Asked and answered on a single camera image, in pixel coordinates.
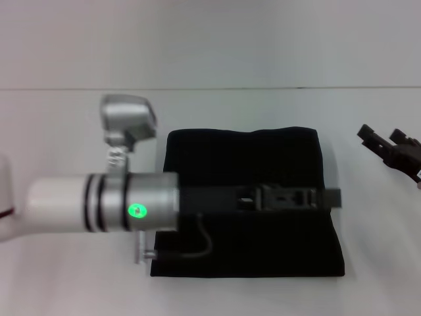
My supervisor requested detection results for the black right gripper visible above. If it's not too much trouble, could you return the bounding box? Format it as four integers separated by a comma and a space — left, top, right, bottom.
357, 124, 421, 185

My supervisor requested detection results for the black T-shirt with white print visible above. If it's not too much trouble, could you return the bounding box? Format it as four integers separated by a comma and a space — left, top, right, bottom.
149, 126, 346, 279

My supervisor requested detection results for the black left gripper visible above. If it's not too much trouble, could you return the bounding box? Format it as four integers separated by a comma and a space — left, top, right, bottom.
177, 184, 343, 215

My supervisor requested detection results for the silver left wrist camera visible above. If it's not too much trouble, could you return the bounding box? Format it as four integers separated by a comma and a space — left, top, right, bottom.
99, 94, 159, 174

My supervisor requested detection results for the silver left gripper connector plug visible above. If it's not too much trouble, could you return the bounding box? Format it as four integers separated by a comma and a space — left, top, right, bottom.
133, 230, 159, 265

